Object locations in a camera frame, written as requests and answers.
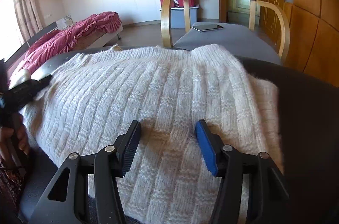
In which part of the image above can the bed with red quilt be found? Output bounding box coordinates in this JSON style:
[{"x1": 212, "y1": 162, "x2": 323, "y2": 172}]
[{"x1": 9, "y1": 11, "x2": 122, "y2": 83}]

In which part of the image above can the beige curtain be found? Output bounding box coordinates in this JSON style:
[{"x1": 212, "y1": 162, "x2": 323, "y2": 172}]
[{"x1": 13, "y1": 0, "x2": 43, "y2": 42}]

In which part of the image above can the white knitted sweater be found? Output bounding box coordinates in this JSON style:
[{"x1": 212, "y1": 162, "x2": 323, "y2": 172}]
[{"x1": 22, "y1": 44, "x2": 283, "y2": 223}]

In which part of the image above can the wooden wardrobe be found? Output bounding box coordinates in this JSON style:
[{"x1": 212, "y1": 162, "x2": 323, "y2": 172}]
[{"x1": 262, "y1": 0, "x2": 338, "y2": 86}]

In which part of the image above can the black leather bench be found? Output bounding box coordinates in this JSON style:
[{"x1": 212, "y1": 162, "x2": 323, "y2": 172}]
[{"x1": 19, "y1": 58, "x2": 338, "y2": 223}]

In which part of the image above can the person's left hand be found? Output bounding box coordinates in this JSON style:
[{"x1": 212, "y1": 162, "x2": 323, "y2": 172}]
[{"x1": 1, "y1": 112, "x2": 28, "y2": 171}]

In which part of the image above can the grey wooden armchair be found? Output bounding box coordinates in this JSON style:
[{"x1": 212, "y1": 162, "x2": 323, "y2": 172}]
[{"x1": 161, "y1": 0, "x2": 290, "y2": 65}]

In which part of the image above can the smartphone on chair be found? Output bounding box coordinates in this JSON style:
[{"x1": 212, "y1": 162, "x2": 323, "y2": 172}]
[{"x1": 192, "y1": 23, "x2": 223, "y2": 32}]

